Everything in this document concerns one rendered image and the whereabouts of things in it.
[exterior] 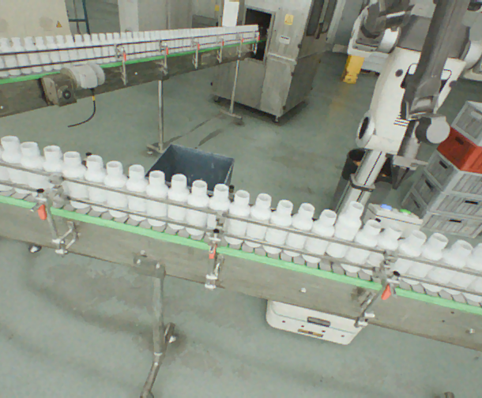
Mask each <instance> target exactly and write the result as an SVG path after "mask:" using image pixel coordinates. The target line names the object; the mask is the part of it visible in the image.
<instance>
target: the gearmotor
mask: <svg viewBox="0 0 482 398"><path fill-rule="evenodd" d="M41 81H42V85H43V89H44V91H45V96H46V98H47V102H48V106H49V107H53V106H54V105H58V107H64V106H66V105H70V104H73V103H77V97H76V92H74V91H77V90H81V89H90V90H91V91H92V100H93V106H94V111H93V114H92V116H91V117H90V118H89V119H88V120H90V119H91V118H92V117H93V115H94V114H95V109H96V108H95V97H94V93H93V91H94V88H95V87H97V85H100V84H103V83H104V81H105V76H104V71H103V69H102V68H101V67H99V66H98V65H97V64H96V63H89V64H83V65H82V64H81V63H80V65H77V64H73V66H72V65H70V66H64V67H62V68H61V69H60V73H54V74H49V75H44V76H43V77H41ZM88 120H86V121H84V122H80V123H78V124H74V125H70V126H76V125H79V124H81V123H85V122H87V121H88ZM70 126H68V127H70Z"/></svg>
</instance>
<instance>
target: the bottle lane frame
mask: <svg viewBox="0 0 482 398"><path fill-rule="evenodd" d="M33 205H36V202H35V203H32V202H29V201H25V200H24V198H23V200H18V198H14V197H12V195H11V196H9V197H7V196H3V195H0V236H1V238H7V239H11V240H15V241H19V242H25V243H29V244H33V245H37V246H43V247H47V248H51V249H55V250H56V248H55V245H54V244H52V243H51V241H52V235H51V231H50V228H49V225H48V222H47V220H46V219H45V220H42V219H41V217H40V214H39V211H38V209H37V210H36V211H34V213H31V212H30V211H29V209H30V208H31V207H32V206H33ZM64 206H65V205H64ZM64 206H63V207H64ZM63 207H61V208H55V207H51V214H52V216H53V219H54V222H55V226H56V230H57V232H58V234H59V236H61V237H62V236H63V235H64V234H65V233H66V232H67V231H69V230H70V229H69V228H68V224H67V220H68V221H73V223H74V227H75V230H72V232H75V233H77V240H75V242H74V243H73V245H72V246H71V247H69V248H68V253H75V254H79V256H83V257H89V258H93V259H97V260H101V261H107V262H111V263H115V264H118V265H125V266H129V267H132V268H134V256H135V255H137V254H140V255H145V256H149V257H155V258H159V260H160V259H161V260H162V262H163V263H164V275H165V276H170V277H174V278H178V279H181V280H188V281H192V282H195V283H201V284H206V278H207V272H208V267H209V249H210V246H209V245H208V243H207V242H204V237H203V238H202V239H201V241H198V240H194V239H191V235H190V236H189V238H184V237H180V236H178V232H177V234H176V235H170V234H166V233H165V230H166V228H165V230H164V231H163V232H158V231H153V226H151V227H150V229H144V228H143V227H139V225H140V223H139V224H138V225H137V226H134V225H129V224H127V223H126V222H127V221H126V222H125V223H120V222H115V221H114V218H113V219H112V220H105V219H101V216H102V215H103V214H102V215H101V216H99V217H95V216H89V215H88V214H89V212H88V213H87V214H86V215H84V214H80V213H76V209H75V210H73V211H70V210H65V209H63ZM217 255H218V256H222V257H224V259H223V264H222V265H219V266H220V267H222V269H221V273H218V274H217V280H215V285H216V287H218V288H223V289H227V290H230V291H236V293H240V294H245V295H250V296H254V297H258V298H262V299H268V300H272V301H275V302H282V303H286V304H289V305H293V306H296V307H300V308H304V309H307V310H313V311H318V312H321V313H324V314H331V315H335V316H338V317H345V319H349V320H352V321H355V320H356V317H358V316H360V315H361V314H362V313H361V310H362V309H363V308H361V306H362V305H363V302H364V301H368V298H367V297H368V295H369V294H370V293H371V292H373V293H378V292H379V290H380V289H381V287H382V284H381V283H375V282H373V281H372V279H371V280H370V281H368V280H361V279H360V278H359V277H358V273H357V277H356V278H354V277H351V276H346V274H345V271H344V274H340V273H336V272H333V269H332V268H330V271H326V270H321V269H320V267H319V266H318V268H312V267H307V263H306V262H305V265H298V264H294V261H293V259H292V261H291V263H290V261H283V260H281V257H280V256H279V257H278V259H276V258H272V257H267V253H265V256H262V255H258V254H255V250H254V251H252V253H248V252H244V251H242V247H240V250H234V249H230V247H229V243H228V244H227V246H220V247H217V251H216V256H215V261H214V267H213V272H214V270H215V268H216V265H217ZM410 288H411V286H410ZM395 290H396V292H397V297H396V298H393V297H392V294H391V295H390V296H388V297H387V298H386V299H381V300H380V301H379V302H378V305H377V306H376V307H375V308H374V309H373V310H372V311H373V314H375V317H372V319H371V320H369V321H368V322H367V323H368V324H369V325H377V326H380V327H383V328H388V329H391V330H394V331H398V332H404V333H408V334H413V335H416V336H422V337H425V338H426V339H430V340H437V341H440V342H443V343H448V344H452V345H455V346H459V347H465V348H469V349H473V350H476V351H479V352H482V306H480V305H479V307H476V306H473V305H469V304H468V303H467V302H466V301H465V303H462V302H455V301H454V300H453V298H452V300H447V299H443V298H440V295H438V296H437V297H436V296H433V295H427V294H426V293H425V292H424V293H423V294H422V293H419V292H414V291H412V288H411V290H410V291H408V290H404V289H400V288H399V286H398V285H397V288H396V289H395Z"/></svg>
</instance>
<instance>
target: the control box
mask: <svg viewBox="0 0 482 398"><path fill-rule="evenodd" d="M369 218H371V219H372V220H375V218H379V219H380V220H381V222H380V224H381V225H382V227H384V228H385V229H386V226H387V225H388V224H389V223H396V224H398V225H400V226H401V227H402V230H403V231H402V233H401V235H400V237H402V238H407V236H408V235H409V233H411V232H412V231H413V230H417V231H419V230H420V225H421V224H422V223H423V220H422V219H421V218H418V217H417V216H415V215H413V214H412V212H411V214H406V212H402V211H400V209H396V208H391V209H387V208H383V207H382V206H381V205H374V204H369V206H368V209H367V212H366V216H365V218H364V220H363V222H364V223H365V224H366V222H367V221H368V220H369Z"/></svg>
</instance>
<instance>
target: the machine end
mask: <svg viewBox="0 0 482 398"><path fill-rule="evenodd" d="M337 2H338V0H239V12H238V19H237V25H236V26H237V27H238V26H249V25H250V26H251V25H258V27H259V28H269V32H268V34H266V35H268V37H267V41H266V46H265V53H264V54H260V55H256V56H252V57H249V58H245V59H244V60H242V61H240V65H239V76H237V82H236V88H235V98H234V101H236V102H239V103H243V105H246V106H248V107H253V108H256V109H258V110H260V111H264V112H267V113H270V114H273V115H276V119H274V120H273V122H274V123H280V121H278V120H277V117H278V116H282V115H283V114H285V113H287V112H288V111H289V112H293V111H294V110H293V109H292V108H293V107H294V106H296V105H297V104H298V103H300V102H301V103H305V101H304V99H306V98H307V97H308V96H309V95H310V92H311V90H312V88H313V87H312V84H313V81H314V79H315V76H316V73H317V70H318V65H319V63H320V62H321V56H322V54H325V52H326V50H323V47H324V45H325V42H326V41H328V38H329V37H327V36H328V34H329V29H330V25H331V23H332V19H333V15H334V11H335V9H336V6H337ZM223 7H224V0H220V7H219V17H218V22H217V23H216V26H217V27H218V28H223V26H221V22H222V15H223ZM235 63H236V60H235V61H232V62H226V64H222V65H218V66H214V70H213V82H211V85H212V94H214V95H216V96H217V98H216V99H214V100H213V101H215V102H218V103H219V102H220V99H218V96H220V97H224V98H226V99H229V100H230V99H231V98H232V87H233V81H234V75H235Z"/></svg>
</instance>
